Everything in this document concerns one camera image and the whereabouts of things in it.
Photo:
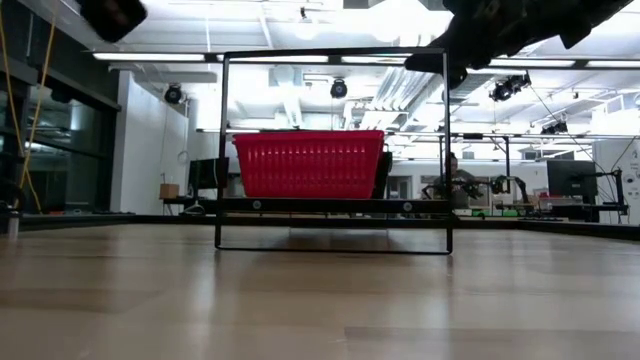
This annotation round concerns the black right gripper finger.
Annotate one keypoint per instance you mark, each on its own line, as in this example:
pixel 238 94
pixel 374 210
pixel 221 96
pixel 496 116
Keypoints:
pixel 430 61

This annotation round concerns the long ceiling light strip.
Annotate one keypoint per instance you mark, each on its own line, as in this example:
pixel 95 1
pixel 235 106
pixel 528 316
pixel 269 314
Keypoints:
pixel 150 57

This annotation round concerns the black ceiling camera cluster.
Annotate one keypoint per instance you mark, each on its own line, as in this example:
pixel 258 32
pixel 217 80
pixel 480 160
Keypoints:
pixel 510 86
pixel 555 128

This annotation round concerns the background black robot arm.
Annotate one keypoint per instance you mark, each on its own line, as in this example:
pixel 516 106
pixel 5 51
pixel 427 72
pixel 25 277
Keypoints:
pixel 502 184

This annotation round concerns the brown cardboard box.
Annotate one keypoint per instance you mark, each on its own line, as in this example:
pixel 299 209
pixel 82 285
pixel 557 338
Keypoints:
pixel 169 190

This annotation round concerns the person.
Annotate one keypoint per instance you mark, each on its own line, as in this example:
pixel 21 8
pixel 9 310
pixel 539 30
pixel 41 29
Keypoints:
pixel 460 180

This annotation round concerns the red plastic basket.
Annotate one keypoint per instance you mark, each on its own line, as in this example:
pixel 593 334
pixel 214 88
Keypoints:
pixel 310 165

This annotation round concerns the black desk stand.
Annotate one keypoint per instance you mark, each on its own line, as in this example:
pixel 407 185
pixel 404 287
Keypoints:
pixel 618 187

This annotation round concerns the silver ventilation duct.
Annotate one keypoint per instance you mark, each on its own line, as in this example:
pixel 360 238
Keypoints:
pixel 400 95

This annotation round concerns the black computer monitor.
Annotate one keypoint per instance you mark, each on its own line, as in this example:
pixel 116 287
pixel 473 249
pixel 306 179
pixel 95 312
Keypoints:
pixel 572 177
pixel 205 175

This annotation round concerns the black metal shelf frame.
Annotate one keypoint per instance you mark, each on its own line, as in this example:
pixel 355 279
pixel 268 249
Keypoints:
pixel 330 205

